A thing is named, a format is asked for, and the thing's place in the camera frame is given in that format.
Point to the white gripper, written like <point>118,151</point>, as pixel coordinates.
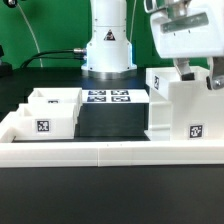
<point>185,29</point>

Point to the white drawer cabinet frame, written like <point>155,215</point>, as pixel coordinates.
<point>183,110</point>

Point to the white front drawer box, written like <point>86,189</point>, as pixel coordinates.
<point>46,121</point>

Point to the white drawer box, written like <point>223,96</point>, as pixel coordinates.
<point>46,121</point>
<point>57,95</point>

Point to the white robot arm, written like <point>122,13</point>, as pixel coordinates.
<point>109,51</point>

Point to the white rear drawer box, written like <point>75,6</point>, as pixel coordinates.
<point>57,95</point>

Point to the white U-shaped border fence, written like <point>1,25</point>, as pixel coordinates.
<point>100,154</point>

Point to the white fiducial marker sheet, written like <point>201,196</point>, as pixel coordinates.
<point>108,96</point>

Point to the black device at left edge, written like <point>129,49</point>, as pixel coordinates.
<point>5,67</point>

